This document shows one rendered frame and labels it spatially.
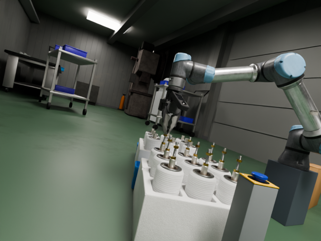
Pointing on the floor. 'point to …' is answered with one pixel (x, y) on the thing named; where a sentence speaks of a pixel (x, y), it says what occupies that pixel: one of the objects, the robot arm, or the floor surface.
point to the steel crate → (83, 88)
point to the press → (144, 79)
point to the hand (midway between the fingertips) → (167, 131)
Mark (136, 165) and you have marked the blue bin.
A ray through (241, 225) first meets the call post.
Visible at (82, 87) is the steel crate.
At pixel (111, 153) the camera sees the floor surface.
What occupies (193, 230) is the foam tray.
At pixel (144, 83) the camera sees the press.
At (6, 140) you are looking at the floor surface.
